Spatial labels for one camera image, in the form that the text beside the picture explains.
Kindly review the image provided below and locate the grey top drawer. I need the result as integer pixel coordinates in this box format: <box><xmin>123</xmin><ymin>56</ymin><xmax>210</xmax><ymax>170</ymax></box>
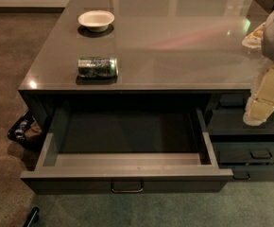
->
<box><xmin>21</xmin><ymin>110</ymin><xmax>232</xmax><ymax>194</ymax></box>

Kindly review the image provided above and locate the green soda can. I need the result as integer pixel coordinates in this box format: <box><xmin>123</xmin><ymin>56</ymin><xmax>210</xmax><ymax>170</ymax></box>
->
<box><xmin>77</xmin><ymin>57</ymin><xmax>118</xmax><ymax>79</ymax></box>

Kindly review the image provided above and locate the right middle drawer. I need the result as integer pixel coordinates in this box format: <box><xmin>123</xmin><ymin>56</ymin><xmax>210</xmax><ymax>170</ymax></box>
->
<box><xmin>213</xmin><ymin>142</ymin><xmax>274</xmax><ymax>164</ymax></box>

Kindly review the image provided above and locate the black bin with cans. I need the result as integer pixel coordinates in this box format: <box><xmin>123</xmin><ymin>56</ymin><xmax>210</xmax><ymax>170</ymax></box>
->
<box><xmin>8</xmin><ymin>110</ymin><xmax>44</xmax><ymax>151</ymax></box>

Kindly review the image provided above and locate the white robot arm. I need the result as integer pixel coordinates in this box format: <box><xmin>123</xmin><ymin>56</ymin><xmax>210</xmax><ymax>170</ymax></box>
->
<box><xmin>242</xmin><ymin>9</ymin><xmax>274</xmax><ymax>126</ymax></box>

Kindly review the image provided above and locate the white paper bowl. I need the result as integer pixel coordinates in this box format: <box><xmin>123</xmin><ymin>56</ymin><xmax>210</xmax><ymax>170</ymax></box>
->
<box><xmin>77</xmin><ymin>10</ymin><xmax>114</xmax><ymax>32</ymax></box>

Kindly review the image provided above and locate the right bottom drawer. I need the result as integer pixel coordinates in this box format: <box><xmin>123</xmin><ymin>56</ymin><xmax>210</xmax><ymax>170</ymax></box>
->
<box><xmin>230</xmin><ymin>165</ymin><xmax>274</xmax><ymax>182</ymax></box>

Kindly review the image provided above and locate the black object on floor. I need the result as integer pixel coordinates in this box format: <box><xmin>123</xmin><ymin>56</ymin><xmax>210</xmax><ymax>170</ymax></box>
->
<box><xmin>23</xmin><ymin>207</ymin><xmax>40</xmax><ymax>227</ymax></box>

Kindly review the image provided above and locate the grey drawer cabinet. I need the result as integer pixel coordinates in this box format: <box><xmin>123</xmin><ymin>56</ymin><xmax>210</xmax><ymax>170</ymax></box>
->
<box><xmin>18</xmin><ymin>0</ymin><xmax>274</xmax><ymax>187</ymax></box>

